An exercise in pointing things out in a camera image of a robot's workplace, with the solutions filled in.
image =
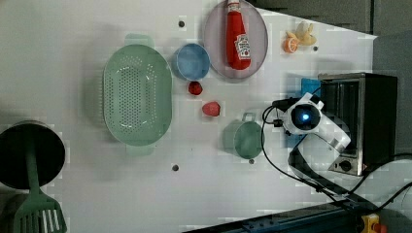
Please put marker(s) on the silver black toaster oven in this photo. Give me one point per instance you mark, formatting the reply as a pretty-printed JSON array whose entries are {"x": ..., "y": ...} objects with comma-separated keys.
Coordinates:
[{"x": 364, "y": 106}]

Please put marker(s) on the pink red fruit toy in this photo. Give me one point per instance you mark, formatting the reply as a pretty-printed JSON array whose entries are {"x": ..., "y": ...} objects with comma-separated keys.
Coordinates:
[{"x": 211, "y": 109}]

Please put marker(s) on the red strawberry toy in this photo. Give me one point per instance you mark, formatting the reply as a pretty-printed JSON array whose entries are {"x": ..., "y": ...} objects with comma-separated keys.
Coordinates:
[{"x": 195, "y": 88}]

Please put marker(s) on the blue cup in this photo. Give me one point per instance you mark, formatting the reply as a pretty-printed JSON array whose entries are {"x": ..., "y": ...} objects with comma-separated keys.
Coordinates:
[{"x": 191, "y": 62}]

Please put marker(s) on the red plush ketchup bottle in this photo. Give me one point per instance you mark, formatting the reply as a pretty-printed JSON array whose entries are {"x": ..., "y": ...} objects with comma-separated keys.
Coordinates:
[{"x": 238, "y": 50}]

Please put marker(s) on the green oval colander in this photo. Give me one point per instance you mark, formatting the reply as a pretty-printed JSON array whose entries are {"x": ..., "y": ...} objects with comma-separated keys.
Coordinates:
[{"x": 137, "y": 95}]

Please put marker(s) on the grey round plate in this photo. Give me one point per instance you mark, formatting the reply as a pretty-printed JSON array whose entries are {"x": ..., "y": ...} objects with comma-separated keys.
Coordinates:
[{"x": 214, "y": 39}]

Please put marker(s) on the orange slice toy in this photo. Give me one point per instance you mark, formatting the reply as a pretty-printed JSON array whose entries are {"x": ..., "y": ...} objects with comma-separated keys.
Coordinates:
[{"x": 291, "y": 45}]

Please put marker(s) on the peeled banana toy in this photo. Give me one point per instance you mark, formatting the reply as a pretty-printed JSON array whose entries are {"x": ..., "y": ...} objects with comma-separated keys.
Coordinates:
[{"x": 303, "y": 34}]

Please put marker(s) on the black round utensil holder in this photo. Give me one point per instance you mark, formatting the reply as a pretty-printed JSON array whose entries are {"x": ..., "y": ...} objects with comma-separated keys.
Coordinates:
[{"x": 50, "y": 154}]

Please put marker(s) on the green slotted spatula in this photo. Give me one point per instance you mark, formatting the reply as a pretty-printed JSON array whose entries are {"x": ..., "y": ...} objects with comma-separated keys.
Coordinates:
[{"x": 38, "y": 213}]

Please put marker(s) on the yellow red emergency button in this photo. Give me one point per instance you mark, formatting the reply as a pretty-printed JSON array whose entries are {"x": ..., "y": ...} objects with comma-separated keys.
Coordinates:
[{"x": 372, "y": 224}]

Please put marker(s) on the green cup with handle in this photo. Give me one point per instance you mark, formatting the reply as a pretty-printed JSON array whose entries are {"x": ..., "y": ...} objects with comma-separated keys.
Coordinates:
[{"x": 243, "y": 137}]

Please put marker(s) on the blue metal frame rail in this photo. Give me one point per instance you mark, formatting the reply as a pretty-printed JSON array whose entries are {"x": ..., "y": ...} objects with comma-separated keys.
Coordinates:
[{"x": 340, "y": 217}]

